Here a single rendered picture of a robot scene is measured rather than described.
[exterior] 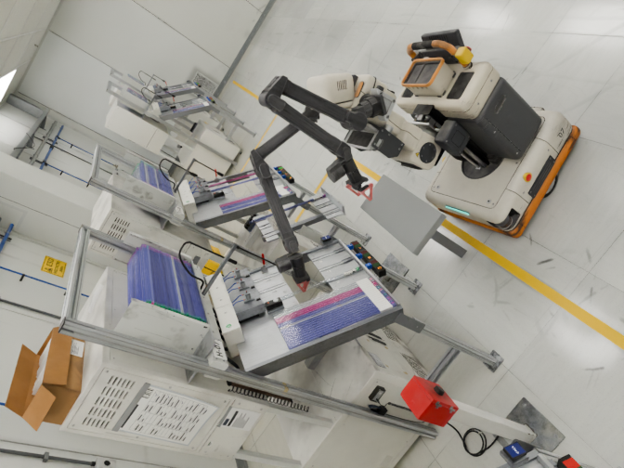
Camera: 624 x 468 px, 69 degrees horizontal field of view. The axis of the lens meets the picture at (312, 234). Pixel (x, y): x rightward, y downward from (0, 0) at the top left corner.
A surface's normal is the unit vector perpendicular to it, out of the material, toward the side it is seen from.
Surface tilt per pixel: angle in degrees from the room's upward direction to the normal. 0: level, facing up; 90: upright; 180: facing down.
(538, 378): 0
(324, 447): 90
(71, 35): 90
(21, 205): 90
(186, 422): 93
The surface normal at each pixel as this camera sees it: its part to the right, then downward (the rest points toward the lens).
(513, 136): 0.43, 0.28
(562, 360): -0.76, -0.40
